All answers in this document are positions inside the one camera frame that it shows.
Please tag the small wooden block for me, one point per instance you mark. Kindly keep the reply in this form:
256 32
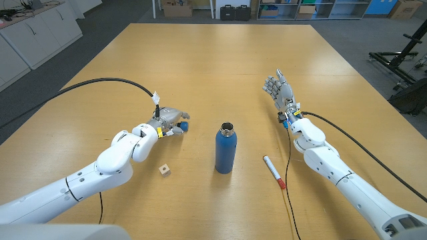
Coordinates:
165 170

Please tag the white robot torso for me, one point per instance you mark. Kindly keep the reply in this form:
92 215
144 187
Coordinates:
66 233

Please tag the dark grey device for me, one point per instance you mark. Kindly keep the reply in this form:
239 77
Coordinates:
35 4

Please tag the white table frame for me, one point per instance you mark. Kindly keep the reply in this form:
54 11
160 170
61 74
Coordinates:
154 10

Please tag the black wheeled stand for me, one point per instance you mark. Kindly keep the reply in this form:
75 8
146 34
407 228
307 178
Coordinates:
393 61

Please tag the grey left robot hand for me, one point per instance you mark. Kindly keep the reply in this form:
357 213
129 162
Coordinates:
170 115

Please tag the black hard case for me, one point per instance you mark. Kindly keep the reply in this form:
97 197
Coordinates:
243 13
227 13

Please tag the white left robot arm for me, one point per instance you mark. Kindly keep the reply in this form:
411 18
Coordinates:
66 193

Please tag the blue bottle cap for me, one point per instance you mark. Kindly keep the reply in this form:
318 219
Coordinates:
184 126

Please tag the white board panel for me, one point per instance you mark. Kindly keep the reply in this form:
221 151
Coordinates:
233 2

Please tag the small cardboard box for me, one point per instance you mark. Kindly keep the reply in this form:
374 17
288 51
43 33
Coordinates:
305 11

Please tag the grey shelf unit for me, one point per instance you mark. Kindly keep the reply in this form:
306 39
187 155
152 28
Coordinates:
343 16

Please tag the blue metal bottle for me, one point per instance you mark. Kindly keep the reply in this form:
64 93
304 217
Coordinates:
225 153

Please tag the white marker with red cap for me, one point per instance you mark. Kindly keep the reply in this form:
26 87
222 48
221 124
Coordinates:
273 171

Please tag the white cabinet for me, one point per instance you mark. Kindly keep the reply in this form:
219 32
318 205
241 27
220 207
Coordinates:
33 36

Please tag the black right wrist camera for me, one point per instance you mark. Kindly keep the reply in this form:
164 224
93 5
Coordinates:
282 117

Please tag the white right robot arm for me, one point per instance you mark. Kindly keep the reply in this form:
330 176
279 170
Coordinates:
350 186

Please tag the blue panel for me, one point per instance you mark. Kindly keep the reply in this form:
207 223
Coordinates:
380 6

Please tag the printed cardboard box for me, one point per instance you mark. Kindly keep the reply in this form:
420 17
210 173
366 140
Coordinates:
405 9

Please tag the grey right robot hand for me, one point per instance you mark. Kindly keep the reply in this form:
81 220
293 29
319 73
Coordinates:
283 93

